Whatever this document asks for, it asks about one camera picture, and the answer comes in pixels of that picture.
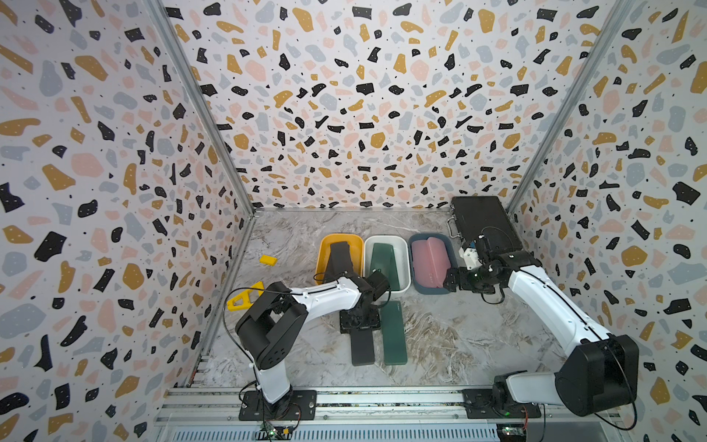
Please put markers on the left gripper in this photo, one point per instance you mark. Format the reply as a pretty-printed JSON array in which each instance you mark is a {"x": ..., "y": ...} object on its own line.
[{"x": 375, "y": 322}]

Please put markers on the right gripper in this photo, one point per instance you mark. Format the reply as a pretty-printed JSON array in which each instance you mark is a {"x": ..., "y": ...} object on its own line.
[{"x": 460, "y": 283}]

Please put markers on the dark grey pencil case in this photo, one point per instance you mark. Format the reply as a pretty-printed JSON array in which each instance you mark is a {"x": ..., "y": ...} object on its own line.
[
  {"x": 362, "y": 347},
  {"x": 339, "y": 263}
]

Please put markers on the pink pencil case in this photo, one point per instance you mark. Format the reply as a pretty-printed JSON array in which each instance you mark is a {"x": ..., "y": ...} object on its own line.
[{"x": 430, "y": 261}]

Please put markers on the light green pencil case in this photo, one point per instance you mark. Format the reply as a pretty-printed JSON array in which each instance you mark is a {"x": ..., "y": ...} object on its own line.
[{"x": 383, "y": 260}]

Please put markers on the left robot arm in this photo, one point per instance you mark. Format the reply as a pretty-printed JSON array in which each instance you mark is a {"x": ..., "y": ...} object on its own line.
[{"x": 268, "y": 330}]

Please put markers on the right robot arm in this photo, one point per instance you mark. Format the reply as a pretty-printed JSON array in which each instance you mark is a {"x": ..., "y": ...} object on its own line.
[{"x": 601, "y": 368}]

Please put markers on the green pencil case middle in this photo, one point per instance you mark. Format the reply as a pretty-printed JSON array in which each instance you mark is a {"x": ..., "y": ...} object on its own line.
[{"x": 393, "y": 334}]

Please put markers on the dark teal storage box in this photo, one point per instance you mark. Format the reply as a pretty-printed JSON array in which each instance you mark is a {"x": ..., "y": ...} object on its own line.
[{"x": 452, "y": 258}]

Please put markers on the yellow storage box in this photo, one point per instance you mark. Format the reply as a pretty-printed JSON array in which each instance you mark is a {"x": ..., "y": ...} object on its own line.
[{"x": 355, "y": 252}]

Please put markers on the white storage box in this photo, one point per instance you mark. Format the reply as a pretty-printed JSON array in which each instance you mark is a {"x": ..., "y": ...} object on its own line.
[{"x": 402, "y": 258}]

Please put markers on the black briefcase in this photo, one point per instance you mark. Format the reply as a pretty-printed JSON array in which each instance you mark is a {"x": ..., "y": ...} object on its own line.
[{"x": 482, "y": 222}]

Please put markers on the small yellow block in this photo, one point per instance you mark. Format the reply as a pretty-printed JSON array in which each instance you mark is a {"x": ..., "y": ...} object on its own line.
[{"x": 268, "y": 260}]

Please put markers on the yellow triangular block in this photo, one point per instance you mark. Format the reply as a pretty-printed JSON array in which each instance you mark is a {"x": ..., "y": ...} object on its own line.
[{"x": 240, "y": 299}]

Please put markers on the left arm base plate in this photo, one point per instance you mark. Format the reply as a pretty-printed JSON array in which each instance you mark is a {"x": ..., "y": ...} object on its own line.
[{"x": 298, "y": 405}]

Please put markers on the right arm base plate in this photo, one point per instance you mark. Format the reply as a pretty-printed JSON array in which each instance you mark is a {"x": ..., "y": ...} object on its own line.
[{"x": 480, "y": 406}]

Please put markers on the aluminium rail frame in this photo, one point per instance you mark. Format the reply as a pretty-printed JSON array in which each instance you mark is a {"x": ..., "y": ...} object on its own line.
[{"x": 371, "y": 414}]

